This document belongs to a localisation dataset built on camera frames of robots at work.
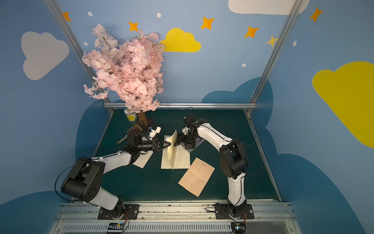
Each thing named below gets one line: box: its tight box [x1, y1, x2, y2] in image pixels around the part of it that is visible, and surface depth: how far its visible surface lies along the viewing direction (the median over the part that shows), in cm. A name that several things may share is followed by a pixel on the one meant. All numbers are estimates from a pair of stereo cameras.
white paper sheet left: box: [132, 150, 154, 169], surface depth 78 cm
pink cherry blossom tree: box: [81, 23, 165, 129], surface depth 69 cm
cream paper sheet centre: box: [160, 129, 191, 171], surface depth 94 cm
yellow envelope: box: [167, 129, 178, 171], surface depth 84 cm
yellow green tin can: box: [123, 107, 138, 122], surface depth 113 cm
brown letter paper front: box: [177, 156, 216, 198], surface depth 89 cm
